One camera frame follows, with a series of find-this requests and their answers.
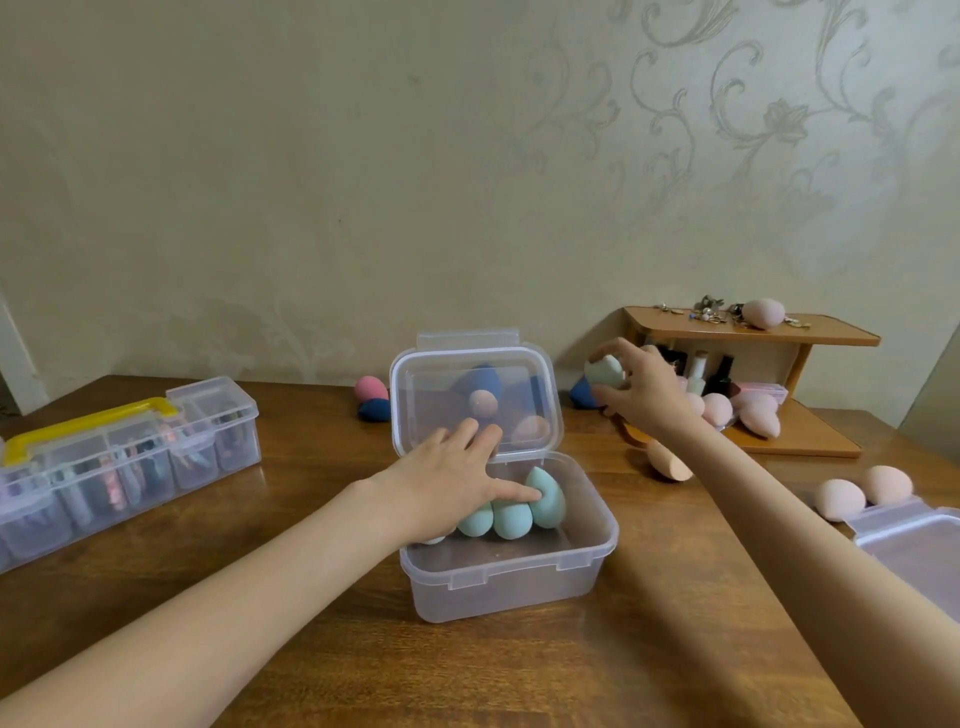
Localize person's right hand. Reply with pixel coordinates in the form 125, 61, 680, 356
588, 337, 706, 444

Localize person's left hand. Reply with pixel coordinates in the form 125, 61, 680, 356
367, 417, 543, 549

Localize small clear plastic box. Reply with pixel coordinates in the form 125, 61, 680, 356
389, 328, 621, 625

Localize beige sponge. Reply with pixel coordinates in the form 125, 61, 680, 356
740, 298, 787, 331

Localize pile of makeup sponges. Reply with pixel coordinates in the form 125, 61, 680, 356
353, 352, 915, 524

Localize large clear plastic container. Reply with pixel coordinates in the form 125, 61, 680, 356
845, 506, 960, 624

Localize puffs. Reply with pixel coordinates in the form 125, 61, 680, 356
14, 419, 249, 526

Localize clear divided organizer box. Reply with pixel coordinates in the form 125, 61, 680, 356
0, 375, 262, 577

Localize person's right forearm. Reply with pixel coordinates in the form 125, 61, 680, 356
659, 419, 960, 728

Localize person's left forearm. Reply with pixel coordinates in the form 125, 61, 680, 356
0, 479, 406, 728

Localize pile of metal hair clips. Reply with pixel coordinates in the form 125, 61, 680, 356
652, 294, 813, 331

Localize small wooden rack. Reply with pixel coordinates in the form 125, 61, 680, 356
622, 305, 883, 459

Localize pale green door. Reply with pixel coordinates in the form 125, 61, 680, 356
898, 322, 960, 466

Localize white shelf unit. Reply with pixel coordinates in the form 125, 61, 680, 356
0, 292, 50, 418

